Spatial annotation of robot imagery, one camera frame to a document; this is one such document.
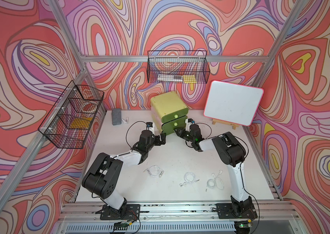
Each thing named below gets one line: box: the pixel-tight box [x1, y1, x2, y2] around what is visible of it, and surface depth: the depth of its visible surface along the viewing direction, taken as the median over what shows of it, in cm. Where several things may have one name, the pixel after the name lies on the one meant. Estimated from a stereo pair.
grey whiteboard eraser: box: [111, 108, 122, 126], surface depth 114 cm
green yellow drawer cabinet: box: [150, 91, 189, 136], surface depth 96 cm
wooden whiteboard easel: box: [211, 118, 240, 131], surface depth 110 cm
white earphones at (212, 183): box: [205, 169, 225, 192], surface depth 84 cm
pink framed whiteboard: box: [203, 79, 265, 127], surface depth 104 cm
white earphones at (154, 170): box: [143, 164, 165, 178], surface depth 90 cm
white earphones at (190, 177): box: [179, 171, 200, 188], surface depth 86 cm
